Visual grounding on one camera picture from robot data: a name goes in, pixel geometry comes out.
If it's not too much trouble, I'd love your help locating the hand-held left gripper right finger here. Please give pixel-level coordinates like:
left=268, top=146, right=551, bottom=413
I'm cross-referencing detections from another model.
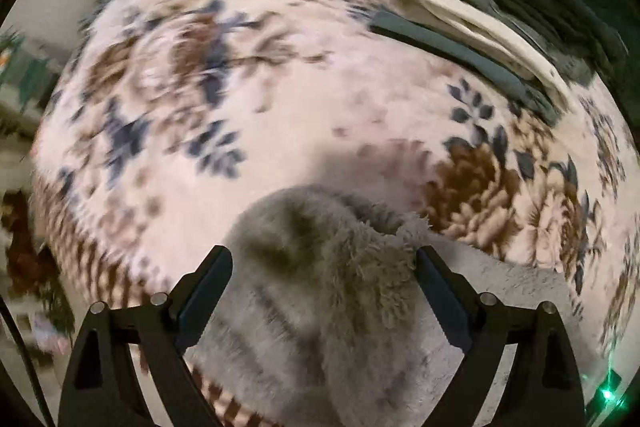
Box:
left=415, top=245, right=586, bottom=427

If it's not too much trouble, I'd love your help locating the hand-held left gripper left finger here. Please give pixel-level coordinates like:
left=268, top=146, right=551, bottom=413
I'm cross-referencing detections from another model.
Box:
left=59, top=245, right=234, bottom=427

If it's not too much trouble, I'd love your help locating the grey fluffy towel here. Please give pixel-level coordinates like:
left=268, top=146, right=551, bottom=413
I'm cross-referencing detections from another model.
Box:
left=185, top=184, right=608, bottom=427

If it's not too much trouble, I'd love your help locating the floral bedspread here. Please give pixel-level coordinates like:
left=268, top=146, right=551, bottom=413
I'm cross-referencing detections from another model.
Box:
left=30, top=0, right=640, bottom=427

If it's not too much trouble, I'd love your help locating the blue-grey folded garment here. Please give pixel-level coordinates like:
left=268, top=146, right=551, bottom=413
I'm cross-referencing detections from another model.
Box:
left=369, top=9, right=560, bottom=124

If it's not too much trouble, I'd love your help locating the teal box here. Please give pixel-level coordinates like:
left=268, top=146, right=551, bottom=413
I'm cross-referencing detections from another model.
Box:
left=17, top=54, right=58, bottom=110

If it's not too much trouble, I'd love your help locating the cream folded garment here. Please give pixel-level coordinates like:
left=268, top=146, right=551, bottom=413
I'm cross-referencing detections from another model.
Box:
left=384, top=0, right=576, bottom=108

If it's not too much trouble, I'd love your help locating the black cable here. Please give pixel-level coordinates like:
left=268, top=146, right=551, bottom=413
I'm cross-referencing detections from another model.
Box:
left=0, top=296, right=56, bottom=427

